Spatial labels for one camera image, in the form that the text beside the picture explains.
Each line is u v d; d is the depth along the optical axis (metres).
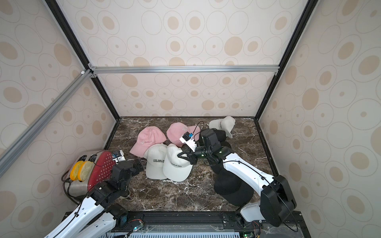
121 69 0.94
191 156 0.65
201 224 0.73
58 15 0.69
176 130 1.03
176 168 0.79
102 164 0.77
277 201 0.41
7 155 0.51
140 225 0.71
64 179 0.71
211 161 0.60
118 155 0.65
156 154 0.90
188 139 0.66
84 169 0.71
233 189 0.81
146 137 1.03
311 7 0.68
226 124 1.05
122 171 0.56
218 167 0.58
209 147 0.61
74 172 0.70
